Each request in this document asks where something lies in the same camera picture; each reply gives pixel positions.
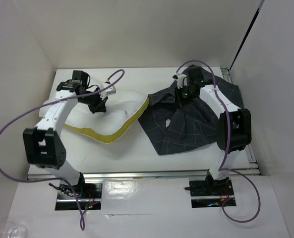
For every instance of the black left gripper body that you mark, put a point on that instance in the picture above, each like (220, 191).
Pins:
(90, 99)

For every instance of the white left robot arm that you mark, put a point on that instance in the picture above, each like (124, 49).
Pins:
(43, 145)

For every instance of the aluminium right side rail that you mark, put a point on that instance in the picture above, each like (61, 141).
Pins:
(252, 163)

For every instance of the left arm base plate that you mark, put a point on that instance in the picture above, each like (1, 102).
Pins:
(89, 198)

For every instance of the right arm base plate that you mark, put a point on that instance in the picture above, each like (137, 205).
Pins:
(202, 197)

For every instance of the clear plastic object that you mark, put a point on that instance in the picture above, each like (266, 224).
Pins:
(12, 230)

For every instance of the aluminium rail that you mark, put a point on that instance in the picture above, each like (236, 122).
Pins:
(252, 163)
(163, 174)

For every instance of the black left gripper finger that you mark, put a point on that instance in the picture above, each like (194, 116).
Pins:
(102, 106)
(96, 108)

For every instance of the aluminium front rail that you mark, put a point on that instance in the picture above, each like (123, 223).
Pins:
(163, 174)

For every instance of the dark grey checked pillowcase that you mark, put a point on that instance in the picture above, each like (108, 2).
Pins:
(173, 129)

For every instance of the white pillow with yellow edge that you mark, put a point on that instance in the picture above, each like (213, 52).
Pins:
(123, 109)

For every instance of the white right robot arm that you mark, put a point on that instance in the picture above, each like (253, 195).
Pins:
(233, 131)

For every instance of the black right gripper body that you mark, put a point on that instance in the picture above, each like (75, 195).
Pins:
(184, 95)

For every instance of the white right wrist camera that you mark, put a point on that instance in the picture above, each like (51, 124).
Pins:
(181, 80)

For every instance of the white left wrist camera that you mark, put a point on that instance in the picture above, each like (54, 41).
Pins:
(110, 90)

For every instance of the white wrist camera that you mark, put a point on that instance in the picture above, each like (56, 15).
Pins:
(181, 80)
(110, 90)

